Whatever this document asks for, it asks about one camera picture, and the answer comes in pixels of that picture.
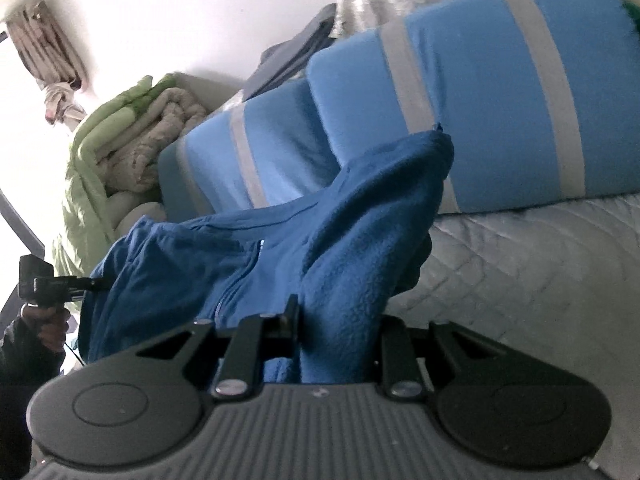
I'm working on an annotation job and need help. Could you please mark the blue fleece jacket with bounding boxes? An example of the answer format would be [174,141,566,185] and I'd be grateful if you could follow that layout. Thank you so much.
[77,130,456,386]

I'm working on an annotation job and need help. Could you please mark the white quilted lace-trimmed bedspread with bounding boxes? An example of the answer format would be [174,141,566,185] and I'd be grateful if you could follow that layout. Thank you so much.
[385,192,640,480]

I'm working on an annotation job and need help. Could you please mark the white rolled comforter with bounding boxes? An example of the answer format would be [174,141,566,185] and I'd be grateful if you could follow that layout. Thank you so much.
[97,87,211,241]

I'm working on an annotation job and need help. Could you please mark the beige tied curtain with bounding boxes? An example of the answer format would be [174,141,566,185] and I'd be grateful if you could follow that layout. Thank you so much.
[2,0,93,126]

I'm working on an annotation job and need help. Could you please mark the dark grey folded clothes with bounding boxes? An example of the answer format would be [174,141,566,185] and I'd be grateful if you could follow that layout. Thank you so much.
[242,2,338,101]

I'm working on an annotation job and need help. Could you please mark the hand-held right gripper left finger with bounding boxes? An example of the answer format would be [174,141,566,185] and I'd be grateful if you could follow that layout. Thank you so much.
[135,294,303,398]

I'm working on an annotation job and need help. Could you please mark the dark green cloth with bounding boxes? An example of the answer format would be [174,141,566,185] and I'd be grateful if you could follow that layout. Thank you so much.
[617,0,640,36]

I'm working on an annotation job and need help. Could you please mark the person's left hand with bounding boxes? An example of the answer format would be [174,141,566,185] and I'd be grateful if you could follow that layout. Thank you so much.
[20,304,73,356]

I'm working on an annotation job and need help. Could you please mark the light green blanket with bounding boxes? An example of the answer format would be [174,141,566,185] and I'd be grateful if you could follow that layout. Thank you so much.
[52,74,181,281]

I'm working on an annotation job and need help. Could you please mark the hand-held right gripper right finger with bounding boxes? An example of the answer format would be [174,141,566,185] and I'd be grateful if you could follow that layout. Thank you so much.
[372,315,493,398]

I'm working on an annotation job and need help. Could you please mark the dark metal bar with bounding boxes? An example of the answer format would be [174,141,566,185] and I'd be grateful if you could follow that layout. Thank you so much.
[0,187,48,261]

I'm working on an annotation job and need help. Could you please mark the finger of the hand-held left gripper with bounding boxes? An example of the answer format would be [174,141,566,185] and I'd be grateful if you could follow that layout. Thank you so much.
[75,275,110,295]

